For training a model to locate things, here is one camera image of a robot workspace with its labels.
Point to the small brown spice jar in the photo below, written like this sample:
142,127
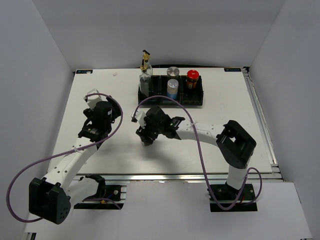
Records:
192,77

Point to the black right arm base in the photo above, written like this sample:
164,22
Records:
226,195

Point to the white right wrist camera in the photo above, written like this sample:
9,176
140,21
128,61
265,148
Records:
138,117

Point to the red lid dark spice jar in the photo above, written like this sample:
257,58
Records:
146,142

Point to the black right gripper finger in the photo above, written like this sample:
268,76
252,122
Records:
141,133
152,136

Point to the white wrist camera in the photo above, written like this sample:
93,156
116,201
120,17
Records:
138,117
93,99

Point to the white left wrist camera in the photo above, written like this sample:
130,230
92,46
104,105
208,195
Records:
93,99

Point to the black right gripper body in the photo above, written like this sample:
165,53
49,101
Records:
151,129

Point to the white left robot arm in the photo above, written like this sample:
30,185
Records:
53,196

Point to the blue logo sticker left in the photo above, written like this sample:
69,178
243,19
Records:
84,71

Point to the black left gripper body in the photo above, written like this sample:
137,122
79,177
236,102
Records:
89,113

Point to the black three-compartment organizer tray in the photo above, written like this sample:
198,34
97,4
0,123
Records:
185,96

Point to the blue label spice jar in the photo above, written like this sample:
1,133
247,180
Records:
172,88

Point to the blue logo sticker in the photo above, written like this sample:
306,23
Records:
232,69
84,71

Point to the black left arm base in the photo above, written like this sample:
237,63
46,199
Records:
107,197

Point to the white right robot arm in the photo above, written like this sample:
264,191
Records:
233,141

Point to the blue logo sticker right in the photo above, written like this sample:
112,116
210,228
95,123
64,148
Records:
232,69

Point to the glass bottle with brown sauce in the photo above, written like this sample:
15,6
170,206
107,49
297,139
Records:
144,79

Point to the silver lid pink salt jar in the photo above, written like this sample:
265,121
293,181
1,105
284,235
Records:
173,72

